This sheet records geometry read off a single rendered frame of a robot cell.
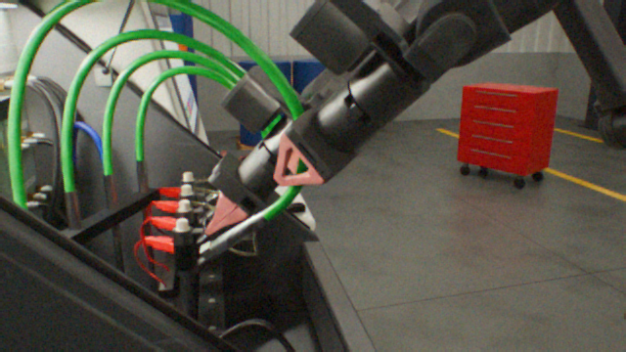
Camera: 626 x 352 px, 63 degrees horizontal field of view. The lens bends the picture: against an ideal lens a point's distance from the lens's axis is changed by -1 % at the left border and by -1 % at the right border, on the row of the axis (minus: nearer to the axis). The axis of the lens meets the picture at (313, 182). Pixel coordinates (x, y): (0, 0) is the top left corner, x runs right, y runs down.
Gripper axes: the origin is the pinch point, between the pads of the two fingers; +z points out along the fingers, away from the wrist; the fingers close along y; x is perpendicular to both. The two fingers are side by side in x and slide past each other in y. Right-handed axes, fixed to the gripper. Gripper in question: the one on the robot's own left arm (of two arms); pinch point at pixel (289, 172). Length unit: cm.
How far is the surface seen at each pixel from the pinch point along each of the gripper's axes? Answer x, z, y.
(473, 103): 55, 157, -411
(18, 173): -22.3, 23.1, 12.9
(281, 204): 2.2, 1.9, 2.4
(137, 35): -27.7, 10.5, -6.2
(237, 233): 1.4, 7.8, 5.2
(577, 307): 146, 89, -190
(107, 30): -42, 31, -21
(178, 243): -2.7, 21.1, 3.5
